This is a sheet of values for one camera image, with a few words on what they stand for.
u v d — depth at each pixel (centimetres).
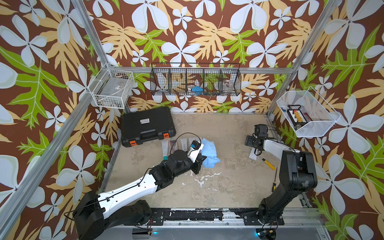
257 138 79
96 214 39
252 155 96
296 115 83
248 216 74
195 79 98
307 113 82
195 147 61
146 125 105
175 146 101
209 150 70
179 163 54
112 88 85
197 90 95
